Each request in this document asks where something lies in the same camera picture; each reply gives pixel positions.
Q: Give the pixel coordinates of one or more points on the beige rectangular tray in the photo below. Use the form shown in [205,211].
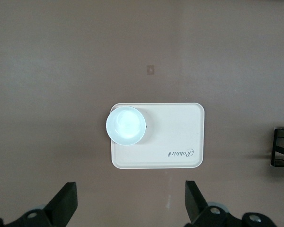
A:
[170,132]

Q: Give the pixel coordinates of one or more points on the white bowl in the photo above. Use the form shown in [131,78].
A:
[126,125]

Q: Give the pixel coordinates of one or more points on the small brown tape patch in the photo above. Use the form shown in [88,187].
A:
[150,70]

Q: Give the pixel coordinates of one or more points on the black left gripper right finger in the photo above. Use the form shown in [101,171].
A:
[194,203]

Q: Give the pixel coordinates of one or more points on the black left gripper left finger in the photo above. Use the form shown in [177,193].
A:
[64,203]

